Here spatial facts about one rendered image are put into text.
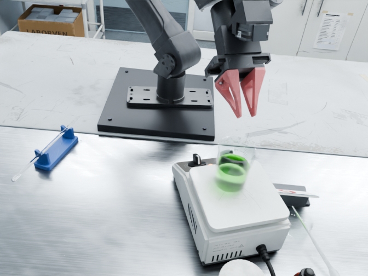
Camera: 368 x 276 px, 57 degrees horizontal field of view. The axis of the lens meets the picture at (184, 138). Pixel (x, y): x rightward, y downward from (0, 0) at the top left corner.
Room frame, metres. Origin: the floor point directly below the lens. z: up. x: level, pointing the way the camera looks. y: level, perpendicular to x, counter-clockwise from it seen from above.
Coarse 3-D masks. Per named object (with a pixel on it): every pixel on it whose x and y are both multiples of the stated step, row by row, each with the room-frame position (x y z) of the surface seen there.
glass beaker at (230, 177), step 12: (228, 144) 0.38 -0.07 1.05; (240, 144) 0.38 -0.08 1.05; (252, 144) 0.37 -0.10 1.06; (252, 156) 0.36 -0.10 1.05; (216, 168) 0.35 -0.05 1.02; (228, 168) 0.34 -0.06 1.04; (240, 168) 0.34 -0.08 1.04; (216, 180) 0.35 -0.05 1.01; (228, 180) 0.34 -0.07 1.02; (240, 180) 0.34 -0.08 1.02; (228, 192) 0.34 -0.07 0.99; (240, 192) 0.34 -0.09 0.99
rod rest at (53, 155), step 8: (64, 128) 0.53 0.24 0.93; (72, 128) 0.52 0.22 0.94; (64, 136) 0.53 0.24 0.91; (72, 136) 0.52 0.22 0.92; (56, 144) 0.50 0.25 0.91; (64, 144) 0.50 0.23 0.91; (72, 144) 0.51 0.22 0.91; (48, 152) 0.48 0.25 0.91; (56, 152) 0.48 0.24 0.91; (64, 152) 0.48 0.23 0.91; (40, 160) 0.45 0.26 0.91; (48, 160) 0.44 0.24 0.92; (56, 160) 0.46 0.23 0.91; (40, 168) 0.44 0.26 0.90; (48, 168) 0.44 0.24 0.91
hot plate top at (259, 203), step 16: (192, 176) 0.37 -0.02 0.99; (208, 176) 0.37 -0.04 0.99; (256, 176) 0.38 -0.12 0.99; (208, 192) 0.34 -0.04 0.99; (256, 192) 0.35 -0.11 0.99; (272, 192) 0.35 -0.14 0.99; (208, 208) 0.31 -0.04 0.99; (224, 208) 0.31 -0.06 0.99; (240, 208) 0.32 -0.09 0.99; (256, 208) 0.32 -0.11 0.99; (272, 208) 0.32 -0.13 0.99; (208, 224) 0.29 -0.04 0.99; (224, 224) 0.29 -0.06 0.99; (240, 224) 0.29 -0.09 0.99; (256, 224) 0.29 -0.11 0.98
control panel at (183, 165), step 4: (192, 160) 0.47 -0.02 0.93; (204, 160) 0.46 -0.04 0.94; (208, 160) 0.46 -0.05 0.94; (212, 160) 0.46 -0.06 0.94; (180, 164) 0.45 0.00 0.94; (184, 164) 0.44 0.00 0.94; (208, 164) 0.44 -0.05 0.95; (212, 164) 0.44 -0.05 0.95; (184, 168) 0.42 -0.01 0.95; (188, 168) 0.42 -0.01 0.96
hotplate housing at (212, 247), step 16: (176, 176) 0.42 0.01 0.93; (192, 192) 0.35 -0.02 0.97; (192, 208) 0.33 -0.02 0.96; (192, 224) 0.32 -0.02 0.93; (272, 224) 0.31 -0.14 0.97; (288, 224) 0.31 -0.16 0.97; (208, 240) 0.28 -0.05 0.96; (224, 240) 0.28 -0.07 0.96; (240, 240) 0.28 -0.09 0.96; (256, 240) 0.29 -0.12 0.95; (272, 240) 0.30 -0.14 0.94; (208, 256) 0.27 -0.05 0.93; (224, 256) 0.28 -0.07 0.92; (240, 256) 0.29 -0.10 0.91
